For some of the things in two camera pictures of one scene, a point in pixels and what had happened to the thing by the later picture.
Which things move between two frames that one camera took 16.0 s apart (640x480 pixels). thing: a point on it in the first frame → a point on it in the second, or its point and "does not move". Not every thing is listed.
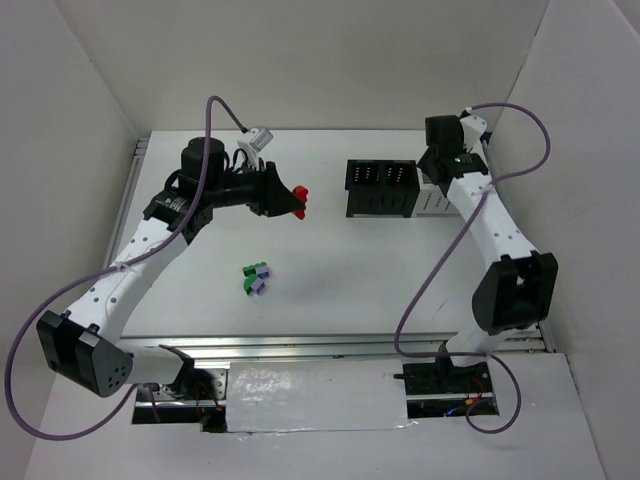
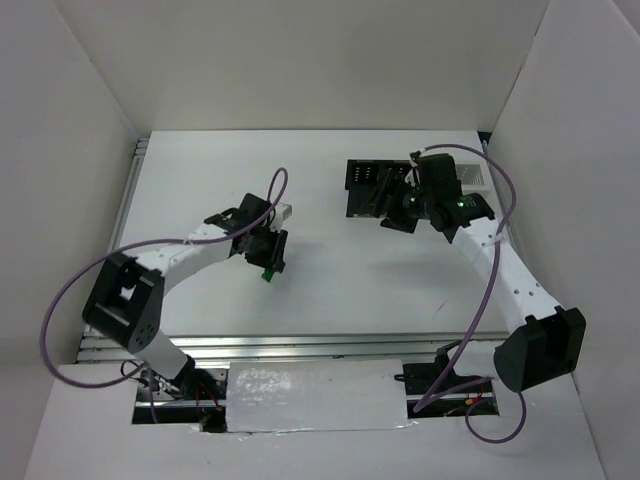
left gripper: [270, 190] → [273, 248]
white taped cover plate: [317, 395] does not move
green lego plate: [249, 270] → [268, 274]
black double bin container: [381, 188] does not move
